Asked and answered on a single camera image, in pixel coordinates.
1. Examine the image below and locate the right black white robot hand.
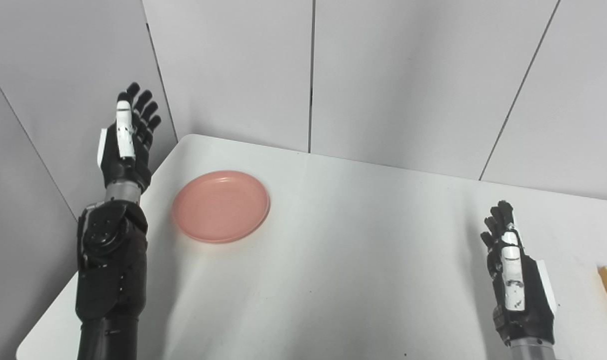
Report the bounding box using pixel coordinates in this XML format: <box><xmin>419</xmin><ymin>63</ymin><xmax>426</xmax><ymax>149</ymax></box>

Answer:
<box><xmin>480</xmin><ymin>200</ymin><xmax>558</xmax><ymax>347</ymax></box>

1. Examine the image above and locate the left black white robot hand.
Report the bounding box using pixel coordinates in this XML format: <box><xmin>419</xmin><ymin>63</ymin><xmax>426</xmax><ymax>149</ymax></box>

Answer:
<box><xmin>96</xmin><ymin>82</ymin><xmax>162</xmax><ymax>194</ymax></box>

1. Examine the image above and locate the pink round plate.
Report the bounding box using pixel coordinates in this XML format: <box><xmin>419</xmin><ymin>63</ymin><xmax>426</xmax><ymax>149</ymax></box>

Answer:
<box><xmin>172</xmin><ymin>170</ymin><xmax>271</xmax><ymax>244</ymax></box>

